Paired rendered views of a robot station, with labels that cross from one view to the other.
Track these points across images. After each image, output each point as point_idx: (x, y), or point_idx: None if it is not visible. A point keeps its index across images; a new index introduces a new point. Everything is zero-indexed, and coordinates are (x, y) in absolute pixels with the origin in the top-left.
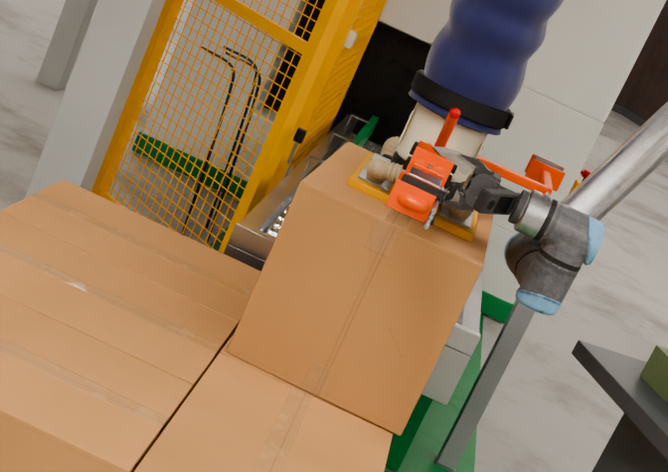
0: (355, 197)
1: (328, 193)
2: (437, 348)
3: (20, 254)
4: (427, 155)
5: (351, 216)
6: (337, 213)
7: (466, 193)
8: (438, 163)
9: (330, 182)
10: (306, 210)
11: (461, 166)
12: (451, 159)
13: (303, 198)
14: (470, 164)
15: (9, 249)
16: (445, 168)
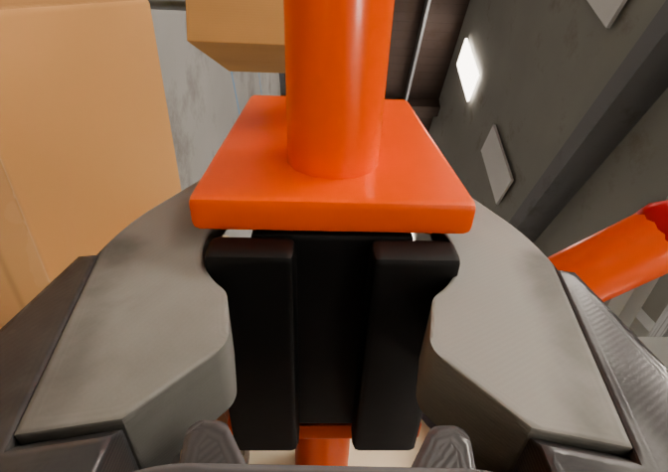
0: (104, 148)
1: (114, 11)
2: None
3: None
4: (401, 120)
5: (4, 1)
6: None
7: (195, 470)
8: (397, 150)
9: (153, 154)
10: None
11: (485, 303)
12: (470, 233)
13: None
14: (585, 369)
15: None
16: (393, 177)
